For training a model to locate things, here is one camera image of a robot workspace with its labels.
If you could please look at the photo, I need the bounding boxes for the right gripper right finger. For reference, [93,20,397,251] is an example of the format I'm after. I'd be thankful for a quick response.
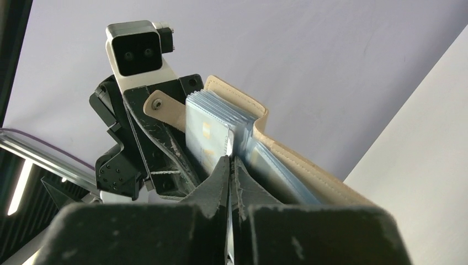
[231,158,411,264]

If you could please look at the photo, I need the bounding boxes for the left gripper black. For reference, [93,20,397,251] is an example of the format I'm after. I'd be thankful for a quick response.
[106,74,203,198]

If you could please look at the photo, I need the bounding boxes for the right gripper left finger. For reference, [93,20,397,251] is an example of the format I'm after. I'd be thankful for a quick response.
[36,156,231,264]

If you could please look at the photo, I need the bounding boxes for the beige card holder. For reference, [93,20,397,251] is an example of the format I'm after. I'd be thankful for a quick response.
[143,76,371,206]

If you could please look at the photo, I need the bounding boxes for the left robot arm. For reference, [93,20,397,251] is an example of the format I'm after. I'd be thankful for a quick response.
[89,74,208,200]

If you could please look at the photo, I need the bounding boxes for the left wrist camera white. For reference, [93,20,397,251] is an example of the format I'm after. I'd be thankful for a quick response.
[105,20,178,92]

